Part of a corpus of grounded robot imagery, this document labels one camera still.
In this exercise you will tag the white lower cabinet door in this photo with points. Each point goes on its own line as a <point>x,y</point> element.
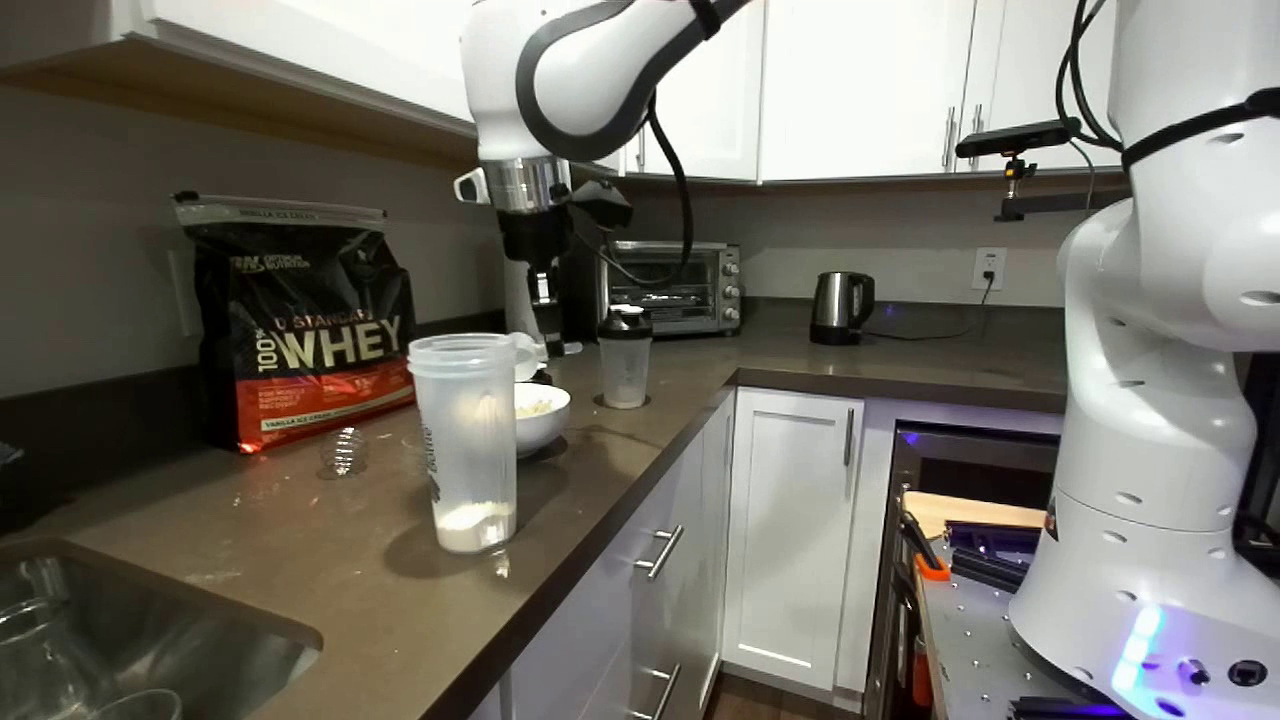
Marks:
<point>794,535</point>

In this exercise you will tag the silver toaster oven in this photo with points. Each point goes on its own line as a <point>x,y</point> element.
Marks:
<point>681,285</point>

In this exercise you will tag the black tool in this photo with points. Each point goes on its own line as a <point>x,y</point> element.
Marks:
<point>994,548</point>

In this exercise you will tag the wooden board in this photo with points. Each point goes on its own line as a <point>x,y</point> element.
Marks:
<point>982,511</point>

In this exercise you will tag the large translucent shaker cup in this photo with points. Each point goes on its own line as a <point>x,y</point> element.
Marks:
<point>466,441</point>

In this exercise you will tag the white bowl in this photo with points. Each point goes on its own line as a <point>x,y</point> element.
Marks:
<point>544,426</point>

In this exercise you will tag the white drawer bank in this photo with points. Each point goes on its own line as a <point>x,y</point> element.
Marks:
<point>665,615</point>

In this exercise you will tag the beige protein powder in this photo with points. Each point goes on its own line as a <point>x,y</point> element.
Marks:
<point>539,407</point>
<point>474,525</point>

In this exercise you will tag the grey robot mounting table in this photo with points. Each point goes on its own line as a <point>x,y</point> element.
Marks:
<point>972,654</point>

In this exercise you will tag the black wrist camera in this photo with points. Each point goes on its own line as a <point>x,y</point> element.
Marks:
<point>601,206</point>

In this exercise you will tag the black camera on mount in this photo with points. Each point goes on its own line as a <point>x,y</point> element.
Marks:
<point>1022,137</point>

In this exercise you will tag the black whey protein bag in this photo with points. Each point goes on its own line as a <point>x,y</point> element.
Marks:
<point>315,344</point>

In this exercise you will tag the white cabinet door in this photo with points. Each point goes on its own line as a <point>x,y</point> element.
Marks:
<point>794,535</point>
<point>864,94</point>
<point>712,122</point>
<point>1007,60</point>

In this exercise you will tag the white upper cabinet door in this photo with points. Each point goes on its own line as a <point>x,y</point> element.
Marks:
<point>864,94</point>
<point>712,122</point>
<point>1007,60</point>

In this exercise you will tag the steel electric kettle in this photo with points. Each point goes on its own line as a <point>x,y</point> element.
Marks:
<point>842,306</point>

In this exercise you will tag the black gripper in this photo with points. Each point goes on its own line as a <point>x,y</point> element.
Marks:
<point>530,238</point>

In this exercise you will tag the stainless steel sink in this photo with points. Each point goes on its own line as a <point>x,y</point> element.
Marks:
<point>147,641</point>

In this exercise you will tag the white wall outlet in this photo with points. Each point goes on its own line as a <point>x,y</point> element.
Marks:
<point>989,264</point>

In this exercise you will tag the small shaker cup black lid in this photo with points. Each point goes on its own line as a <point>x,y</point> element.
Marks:
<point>625,363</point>

